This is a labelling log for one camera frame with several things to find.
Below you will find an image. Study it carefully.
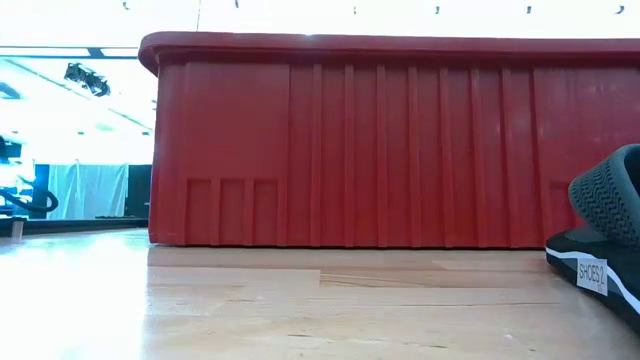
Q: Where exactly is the black flip-flop sandal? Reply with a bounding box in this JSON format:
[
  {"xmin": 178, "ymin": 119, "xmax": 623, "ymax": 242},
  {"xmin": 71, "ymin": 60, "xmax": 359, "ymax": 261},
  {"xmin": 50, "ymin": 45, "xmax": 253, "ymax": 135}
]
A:
[{"xmin": 544, "ymin": 143, "xmax": 640, "ymax": 335}]

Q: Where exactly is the red plastic bin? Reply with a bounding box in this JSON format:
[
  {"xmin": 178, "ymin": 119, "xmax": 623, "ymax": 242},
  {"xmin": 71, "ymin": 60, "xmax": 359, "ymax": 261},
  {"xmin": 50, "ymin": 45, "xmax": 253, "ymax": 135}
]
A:
[{"xmin": 137, "ymin": 30, "xmax": 640, "ymax": 250}]

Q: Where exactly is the white curtain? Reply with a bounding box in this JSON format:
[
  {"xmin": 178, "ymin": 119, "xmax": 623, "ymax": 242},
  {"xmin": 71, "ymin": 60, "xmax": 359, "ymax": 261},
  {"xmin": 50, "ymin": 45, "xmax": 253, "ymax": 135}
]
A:
[{"xmin": 47, "ymin": 163, "xmax": 130, "ymax": 222}]

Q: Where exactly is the black ceiling light fixture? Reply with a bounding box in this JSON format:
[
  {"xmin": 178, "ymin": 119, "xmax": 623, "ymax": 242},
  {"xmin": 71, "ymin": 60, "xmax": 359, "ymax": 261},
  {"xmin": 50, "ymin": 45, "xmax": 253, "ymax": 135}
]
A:
[{"xmin": 63, "ymin": 61, "xmax": 112, "ymax": 98}]

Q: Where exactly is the black metal table frame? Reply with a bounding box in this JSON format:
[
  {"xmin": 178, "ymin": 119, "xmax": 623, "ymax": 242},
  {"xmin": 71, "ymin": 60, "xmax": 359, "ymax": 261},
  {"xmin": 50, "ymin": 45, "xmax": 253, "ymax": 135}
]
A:
[{"xmin": 0, "ymin": 215, "xmax": 150, "ymax": 238}]

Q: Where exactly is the black looped hose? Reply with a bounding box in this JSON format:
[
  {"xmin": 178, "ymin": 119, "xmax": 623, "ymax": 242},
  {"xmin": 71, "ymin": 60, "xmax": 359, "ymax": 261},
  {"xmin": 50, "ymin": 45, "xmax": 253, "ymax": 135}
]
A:
[{"xmin": 0, "ymin": 188, "xmax": 60, "ymax": 215}]

